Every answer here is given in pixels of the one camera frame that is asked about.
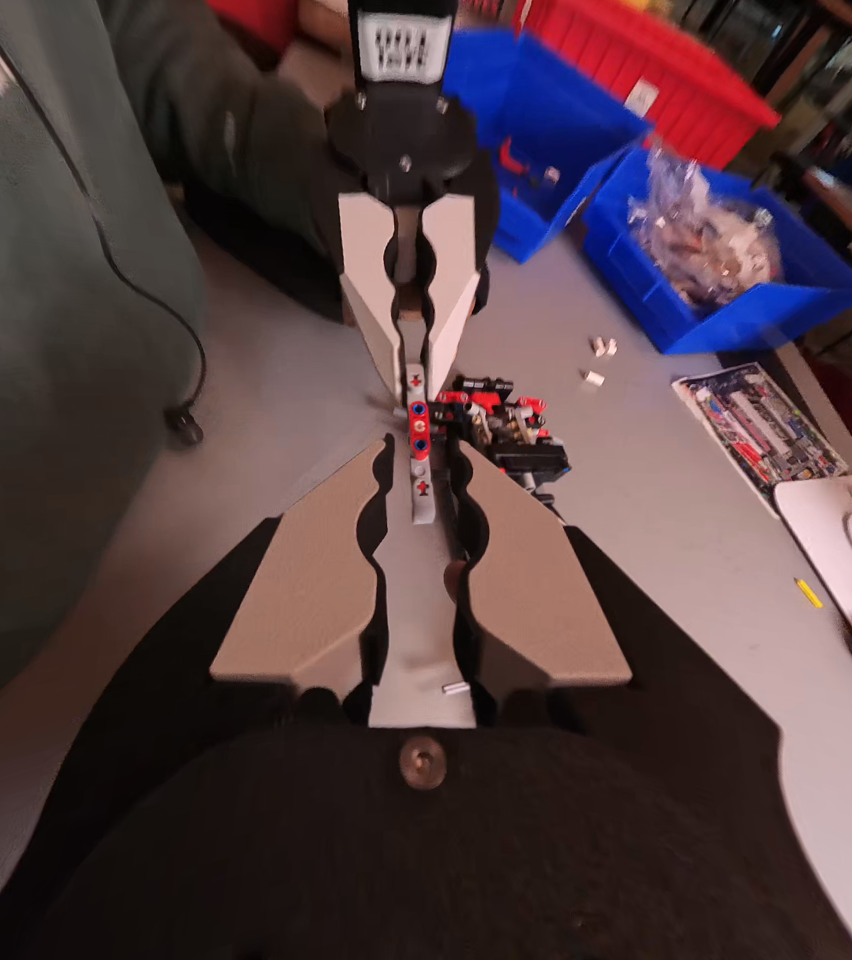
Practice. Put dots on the red plastic bin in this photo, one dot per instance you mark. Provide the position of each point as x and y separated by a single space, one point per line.
658 67
253 19

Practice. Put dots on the lego car chassis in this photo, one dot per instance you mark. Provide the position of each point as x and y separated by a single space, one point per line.
516 435

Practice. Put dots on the holographic sticker sheet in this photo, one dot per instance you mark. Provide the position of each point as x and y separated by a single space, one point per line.
763 435

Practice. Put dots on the yellow lego pin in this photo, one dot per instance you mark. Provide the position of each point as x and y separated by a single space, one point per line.
808 592

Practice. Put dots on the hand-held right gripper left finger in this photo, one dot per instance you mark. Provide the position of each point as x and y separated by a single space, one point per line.
298 592

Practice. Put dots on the person in green hoodie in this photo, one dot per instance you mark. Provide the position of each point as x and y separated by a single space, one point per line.
36 337

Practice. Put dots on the blue plastic bin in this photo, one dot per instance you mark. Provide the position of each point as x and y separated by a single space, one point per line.
808 300
546 127

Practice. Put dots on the grey lego beam red link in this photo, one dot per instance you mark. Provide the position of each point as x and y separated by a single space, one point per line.
420 450

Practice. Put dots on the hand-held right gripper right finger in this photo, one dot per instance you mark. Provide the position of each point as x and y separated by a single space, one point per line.
546 600

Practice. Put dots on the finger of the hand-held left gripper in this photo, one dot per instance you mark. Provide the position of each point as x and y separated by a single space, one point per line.
459 255
366 262

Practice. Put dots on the clear bags of lego parts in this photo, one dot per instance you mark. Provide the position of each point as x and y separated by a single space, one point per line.
703 240

